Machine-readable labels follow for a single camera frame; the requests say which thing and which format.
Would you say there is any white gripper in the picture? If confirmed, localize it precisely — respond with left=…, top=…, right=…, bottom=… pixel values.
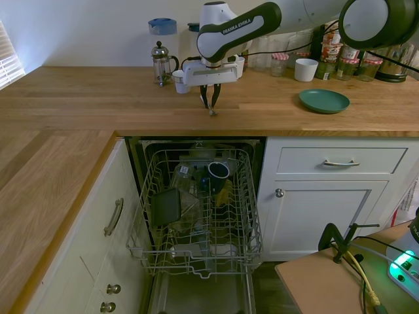
left=181, top=58, right=244, bottom=109

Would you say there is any fork with white handle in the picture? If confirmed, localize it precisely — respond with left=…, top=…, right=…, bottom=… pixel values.
left=200, top=95, right=221, bottom=118

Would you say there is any white robot base green light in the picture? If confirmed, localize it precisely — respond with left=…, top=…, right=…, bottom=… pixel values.
left=386, top=206, right=419, bottom=297

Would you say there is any dishwasher door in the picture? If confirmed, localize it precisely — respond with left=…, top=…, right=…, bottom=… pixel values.
left=143, top=271, right=258, bottom=314

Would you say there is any patterned white paper cup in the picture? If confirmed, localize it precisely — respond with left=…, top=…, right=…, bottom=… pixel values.
left=172, top=69, right=191, bottom=96

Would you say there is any clear pitcher dark blue lid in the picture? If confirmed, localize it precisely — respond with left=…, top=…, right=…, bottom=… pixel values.
left=187, top=22, right=201, bottom=63

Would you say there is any glass French press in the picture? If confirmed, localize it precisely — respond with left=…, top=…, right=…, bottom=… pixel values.
left=151, top=41, right=181, bottom=88

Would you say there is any clear bottle green cap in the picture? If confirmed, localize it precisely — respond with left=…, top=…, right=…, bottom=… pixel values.
left=253, top=35, right=272, bottom=73

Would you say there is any clear pitcher light blue lid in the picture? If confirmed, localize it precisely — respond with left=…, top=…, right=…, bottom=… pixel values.
left=147, top=17, right=179, bottom=68

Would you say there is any dark blue mug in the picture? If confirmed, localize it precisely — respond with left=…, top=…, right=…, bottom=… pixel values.
left=207, top=160, right=231, bottom=194

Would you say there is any clear glass tumbler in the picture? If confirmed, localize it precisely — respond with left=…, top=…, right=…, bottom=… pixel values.
left=273, top=37, right=292, bottom=56

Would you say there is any white tapered cup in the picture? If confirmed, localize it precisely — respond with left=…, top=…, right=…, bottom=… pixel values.
left=294, top=58, right=319, bottom=82

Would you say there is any yellow item in rack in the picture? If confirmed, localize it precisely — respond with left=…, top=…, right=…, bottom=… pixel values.
left=214, top=183, right=234, bottom=207

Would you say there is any tall clear glass jar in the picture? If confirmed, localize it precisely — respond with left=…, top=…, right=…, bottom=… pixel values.
left=289, top=31, right=312, bottom=56

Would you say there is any clear glass container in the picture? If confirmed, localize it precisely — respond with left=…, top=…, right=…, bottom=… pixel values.
left=169, top=162, right=204, bottom=232

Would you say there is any white drawer front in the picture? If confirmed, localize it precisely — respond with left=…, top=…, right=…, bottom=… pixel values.
left=276, top=147, right=409, bottom=175

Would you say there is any green plate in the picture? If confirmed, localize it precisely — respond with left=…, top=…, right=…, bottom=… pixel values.
left=298, top=88, right=351, bottom=115

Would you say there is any dark bottle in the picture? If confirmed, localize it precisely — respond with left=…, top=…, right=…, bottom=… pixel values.
left=310, top=26, right=325, bottom=62

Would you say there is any labelled glass jar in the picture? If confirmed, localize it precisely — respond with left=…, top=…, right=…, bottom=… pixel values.
left=315, top=52, right=340, bottom=81

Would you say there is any black square container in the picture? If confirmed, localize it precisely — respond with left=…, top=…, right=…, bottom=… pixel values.
left=150, top=187, right=183, bottom=228

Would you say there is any red and white tub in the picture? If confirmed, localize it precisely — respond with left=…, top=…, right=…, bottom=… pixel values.
left=321, top=30, right=344, bottom=56

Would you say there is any white cabinet door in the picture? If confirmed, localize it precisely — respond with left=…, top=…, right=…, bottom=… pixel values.
left=261, top=179, right=391, bottom=255

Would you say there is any black clamp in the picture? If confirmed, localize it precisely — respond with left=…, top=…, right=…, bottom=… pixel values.
left=318, top=222, right=382, bottom=264

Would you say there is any stainless steel electric kettle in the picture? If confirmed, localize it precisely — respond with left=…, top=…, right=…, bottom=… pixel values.
left=374, top=42, right=417, bottom=83

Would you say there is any white window blind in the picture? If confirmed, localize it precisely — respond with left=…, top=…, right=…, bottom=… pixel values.
left=0, top=20, right=27, bottom=91

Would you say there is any white bag red print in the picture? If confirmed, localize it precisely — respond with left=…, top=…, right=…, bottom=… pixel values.
left=390, top=178, right=419, bottom=227

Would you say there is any grey wire dishwasher rack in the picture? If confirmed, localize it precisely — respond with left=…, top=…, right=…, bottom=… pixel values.
left=125, top=148, right=264, bottom=281

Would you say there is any metal drawer handle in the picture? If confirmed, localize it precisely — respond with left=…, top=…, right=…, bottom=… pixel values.
left=321, top=158, right=361, bottom=168

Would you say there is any long metal cabinet handle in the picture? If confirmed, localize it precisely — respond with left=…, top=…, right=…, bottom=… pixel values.
left=103, top=198, right=124, bottom=237

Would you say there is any grey cable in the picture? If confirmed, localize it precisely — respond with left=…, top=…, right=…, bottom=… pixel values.
left=346, top=243, right=395, bottom=264

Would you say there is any yellow cable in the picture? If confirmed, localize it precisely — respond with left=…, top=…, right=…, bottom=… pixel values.
left=346, top=249, right=382, bottom=307

